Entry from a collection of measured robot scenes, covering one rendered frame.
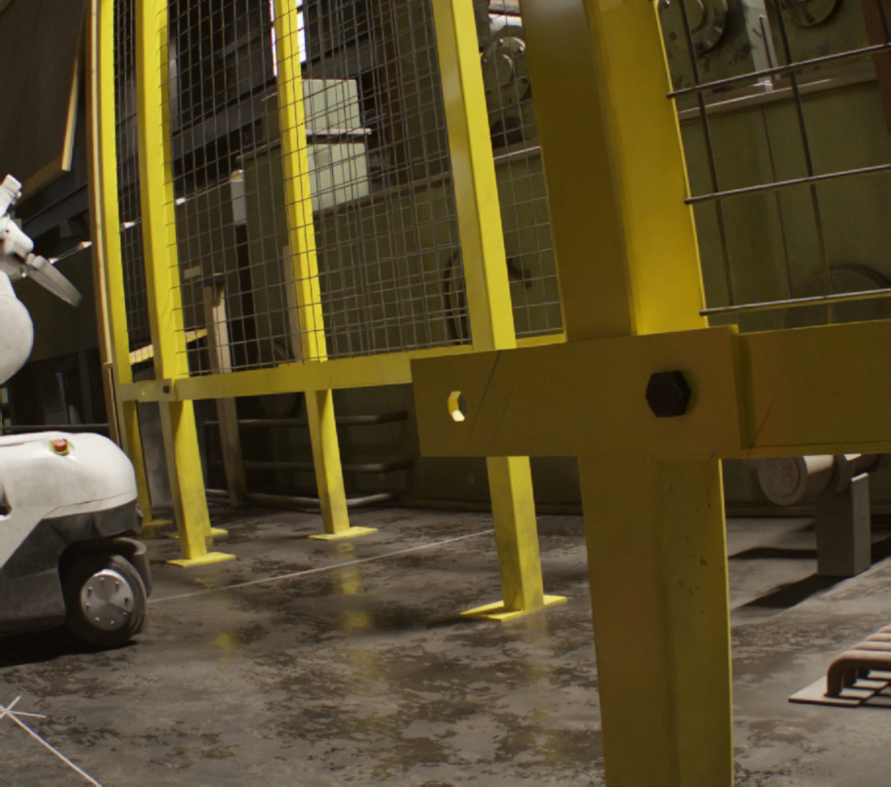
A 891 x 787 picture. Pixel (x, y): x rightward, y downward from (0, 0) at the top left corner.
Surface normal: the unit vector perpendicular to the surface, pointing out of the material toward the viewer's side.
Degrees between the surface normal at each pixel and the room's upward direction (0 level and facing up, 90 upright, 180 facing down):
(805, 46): 90
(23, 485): 90
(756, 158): 90
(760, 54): 90
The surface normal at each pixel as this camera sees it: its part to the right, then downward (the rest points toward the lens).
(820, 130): -0.76, 0.10
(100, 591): 0.56, -0.06
